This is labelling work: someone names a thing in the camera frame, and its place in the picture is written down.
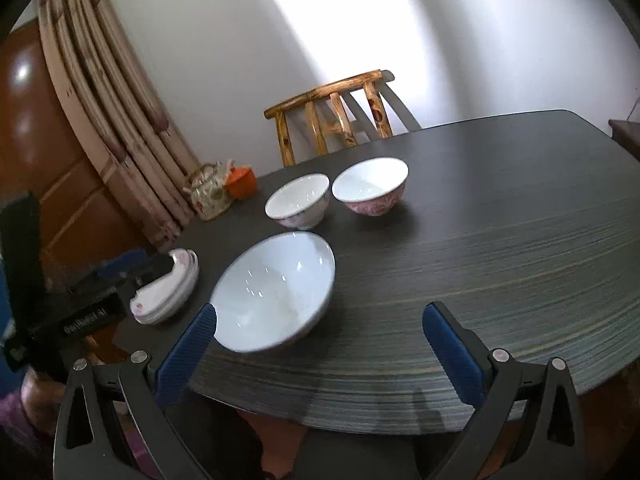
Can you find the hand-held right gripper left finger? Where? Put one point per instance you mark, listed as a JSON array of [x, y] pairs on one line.
[[187, 355]]

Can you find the dark wooden side cabinet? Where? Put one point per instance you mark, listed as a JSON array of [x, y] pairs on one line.
[[627, 135]]

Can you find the large white floral plate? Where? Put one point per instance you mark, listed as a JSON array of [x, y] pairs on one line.
[[176, 308]]

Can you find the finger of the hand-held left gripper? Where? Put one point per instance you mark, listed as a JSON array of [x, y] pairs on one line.
[[155, 267], [120, 262]]

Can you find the orange cup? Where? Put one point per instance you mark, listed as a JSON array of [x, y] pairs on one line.
[[241, 185]]

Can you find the brown wooden door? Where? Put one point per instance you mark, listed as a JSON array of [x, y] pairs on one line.
[[60, 150]]

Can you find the person's left forearm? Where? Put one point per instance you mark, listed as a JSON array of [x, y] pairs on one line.
[[20, 410]]

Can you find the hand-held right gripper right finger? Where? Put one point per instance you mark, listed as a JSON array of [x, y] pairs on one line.
[[452, 355]]

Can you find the small white floral bowl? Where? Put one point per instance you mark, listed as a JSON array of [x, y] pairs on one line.
[[297, 200]]

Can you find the beige curtain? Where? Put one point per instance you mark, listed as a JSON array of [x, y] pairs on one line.
[[110, 110]]

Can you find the pink patterned bowl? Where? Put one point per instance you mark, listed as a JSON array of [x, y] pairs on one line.
[[370, 185]]

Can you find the large pale blue bowl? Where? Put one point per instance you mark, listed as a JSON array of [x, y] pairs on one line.
[[275, 290]]

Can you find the wooden chair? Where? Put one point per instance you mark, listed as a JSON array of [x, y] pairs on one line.
[[320, 94]]

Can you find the floral ceramic teapot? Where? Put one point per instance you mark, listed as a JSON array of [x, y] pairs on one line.
[[210, 192]]

